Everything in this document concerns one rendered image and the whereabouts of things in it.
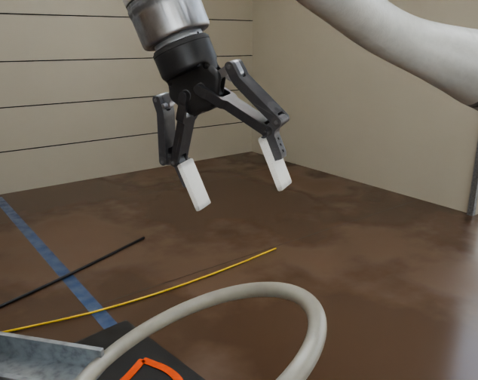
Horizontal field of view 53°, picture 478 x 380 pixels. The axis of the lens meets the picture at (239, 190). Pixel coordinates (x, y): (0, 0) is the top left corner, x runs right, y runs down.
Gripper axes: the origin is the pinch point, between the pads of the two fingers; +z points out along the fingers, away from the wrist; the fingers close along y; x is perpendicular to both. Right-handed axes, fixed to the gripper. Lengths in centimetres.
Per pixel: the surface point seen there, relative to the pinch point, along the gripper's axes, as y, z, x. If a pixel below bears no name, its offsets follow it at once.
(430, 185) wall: 102, 156, -477
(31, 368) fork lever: 58, 23, 7
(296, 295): 9.1, 25.3, -16.8
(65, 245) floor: 338, 52, -194
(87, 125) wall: 447, -49, -365
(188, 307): 36.4, 26.0, -17.0
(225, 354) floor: 149, 121, -132
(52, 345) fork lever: 55, 20, 3
